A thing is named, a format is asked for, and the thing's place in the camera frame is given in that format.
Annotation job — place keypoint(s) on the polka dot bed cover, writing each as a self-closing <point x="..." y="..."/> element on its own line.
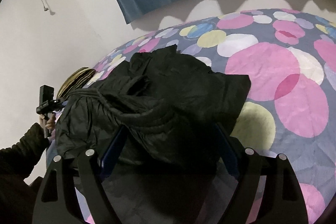
<point x="290" y="59"/>

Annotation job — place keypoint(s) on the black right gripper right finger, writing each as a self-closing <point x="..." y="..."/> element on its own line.
<point x="252" y="188"/>

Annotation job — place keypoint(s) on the person's left hand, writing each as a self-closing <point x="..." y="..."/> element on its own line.
<point x="47" y="122"/>

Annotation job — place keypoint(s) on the yellow black striped cloth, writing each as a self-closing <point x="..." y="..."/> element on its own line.
<point x="77" y="80"/>

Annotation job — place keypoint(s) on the black puffer jacket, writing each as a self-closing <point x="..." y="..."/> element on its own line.
<point x="171" y="106"/>

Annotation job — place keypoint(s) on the dark sleeved left forearm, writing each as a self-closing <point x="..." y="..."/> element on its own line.
<point x="17" y="163"/>

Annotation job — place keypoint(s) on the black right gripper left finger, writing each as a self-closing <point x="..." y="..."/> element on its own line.
<point x="57" y="200"/>

